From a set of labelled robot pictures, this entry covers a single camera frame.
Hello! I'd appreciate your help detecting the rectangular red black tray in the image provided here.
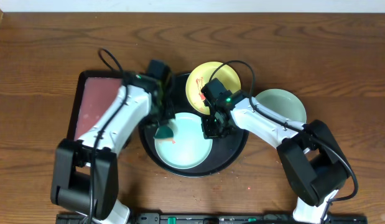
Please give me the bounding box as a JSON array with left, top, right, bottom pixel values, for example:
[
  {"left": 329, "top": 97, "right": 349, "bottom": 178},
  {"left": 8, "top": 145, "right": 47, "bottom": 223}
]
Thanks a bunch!
[{"left": 67, "top": 70, "right": 122, "bottom": 140}]

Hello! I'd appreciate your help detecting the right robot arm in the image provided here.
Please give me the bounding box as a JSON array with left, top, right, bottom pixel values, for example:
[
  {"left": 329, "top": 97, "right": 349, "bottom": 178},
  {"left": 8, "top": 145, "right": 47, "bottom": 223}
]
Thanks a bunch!
[{"left": 202, "top": 88, "right": 356, "bottom": 223}]

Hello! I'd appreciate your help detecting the light blue plate front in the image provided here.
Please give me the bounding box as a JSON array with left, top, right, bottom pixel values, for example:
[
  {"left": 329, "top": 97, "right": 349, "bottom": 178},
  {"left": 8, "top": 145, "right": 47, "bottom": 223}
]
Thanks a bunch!
[{"left": 154, "top": 112, "right": 213, "bottom": 169}]

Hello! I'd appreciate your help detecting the green yellow sponge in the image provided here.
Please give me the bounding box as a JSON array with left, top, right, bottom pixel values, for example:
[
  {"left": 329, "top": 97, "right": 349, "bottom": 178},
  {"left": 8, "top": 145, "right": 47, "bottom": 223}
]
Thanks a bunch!
[{"left": 154, "top": 125, "right": 174, "bottom": 139}]

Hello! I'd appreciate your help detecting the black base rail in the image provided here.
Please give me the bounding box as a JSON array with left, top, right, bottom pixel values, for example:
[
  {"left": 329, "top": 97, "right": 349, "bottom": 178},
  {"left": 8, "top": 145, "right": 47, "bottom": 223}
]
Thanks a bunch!
[{"left": 55, "top": 212, "right": 368, "bottom": 224}]

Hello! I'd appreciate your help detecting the round black tray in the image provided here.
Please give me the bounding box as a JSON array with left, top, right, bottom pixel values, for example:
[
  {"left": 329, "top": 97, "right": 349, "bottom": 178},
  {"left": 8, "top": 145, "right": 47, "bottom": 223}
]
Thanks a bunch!
[{"left": 139, "top": 73, "right": 249, "bottom": 177}]

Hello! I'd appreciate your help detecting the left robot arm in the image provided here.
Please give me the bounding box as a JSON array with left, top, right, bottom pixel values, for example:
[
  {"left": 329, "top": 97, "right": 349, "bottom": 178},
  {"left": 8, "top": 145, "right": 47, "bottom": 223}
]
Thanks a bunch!
[{"left": 50, "top": 74, "right": 166, "bottom": 223}]

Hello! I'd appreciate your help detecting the yellow plate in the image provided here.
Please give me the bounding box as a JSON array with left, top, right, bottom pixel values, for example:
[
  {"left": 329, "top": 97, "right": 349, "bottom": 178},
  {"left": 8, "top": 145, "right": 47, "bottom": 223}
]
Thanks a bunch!
[{"left": 185, "top": 62, "right": 241, "bottom": 115}]

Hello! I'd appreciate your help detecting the light blue plate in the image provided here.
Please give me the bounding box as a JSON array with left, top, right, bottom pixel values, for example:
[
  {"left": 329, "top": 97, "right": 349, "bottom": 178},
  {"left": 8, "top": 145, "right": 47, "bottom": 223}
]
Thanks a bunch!
[
  {"left": 154, "top": 112, "right": 213, "bottom": 169},
  {"left": 255, "top": 89, "right": 307, "bottom": 123}
]

